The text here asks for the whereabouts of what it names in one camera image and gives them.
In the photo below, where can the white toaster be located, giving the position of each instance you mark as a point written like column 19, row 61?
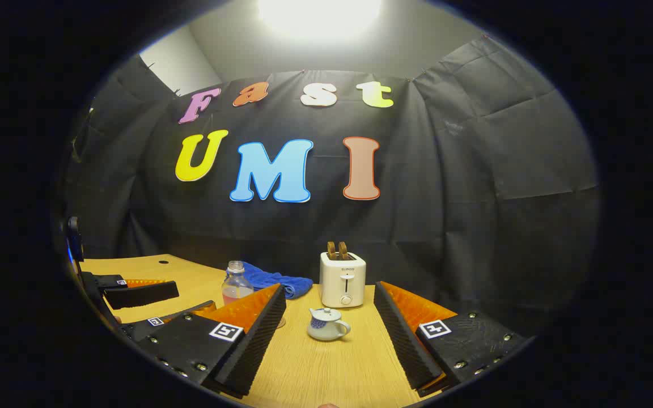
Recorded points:
column 335, row 283

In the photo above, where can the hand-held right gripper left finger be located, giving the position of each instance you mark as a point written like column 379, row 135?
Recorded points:
column 258, row 340

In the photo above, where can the clear plastic water bottle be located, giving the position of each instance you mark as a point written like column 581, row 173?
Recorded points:
column 236, row 283

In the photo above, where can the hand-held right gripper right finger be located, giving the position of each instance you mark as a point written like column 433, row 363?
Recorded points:
column 406, row 340

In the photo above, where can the blue towel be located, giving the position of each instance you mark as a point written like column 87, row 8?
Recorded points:
column 281, row 282

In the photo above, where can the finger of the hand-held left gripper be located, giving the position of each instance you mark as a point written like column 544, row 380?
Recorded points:
column 142, row 296
column 151, row 327

